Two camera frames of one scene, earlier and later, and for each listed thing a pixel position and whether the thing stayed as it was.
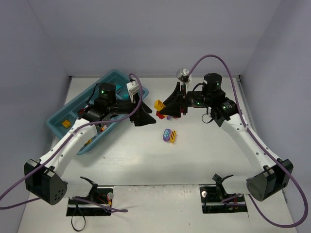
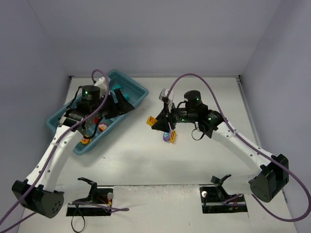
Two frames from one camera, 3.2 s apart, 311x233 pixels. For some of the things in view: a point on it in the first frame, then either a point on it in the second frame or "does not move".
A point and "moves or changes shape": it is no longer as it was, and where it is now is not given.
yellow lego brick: [159, 105] moves or changes shape
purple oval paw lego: [167, 134] does not move
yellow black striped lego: [172, 138] does not move
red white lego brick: [103, 128] does not move
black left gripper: [133, 109] -> [112, 107]
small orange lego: [88, 141] does not move
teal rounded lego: [117, 87] does not move
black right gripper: [183, 101] -> [168, 116]
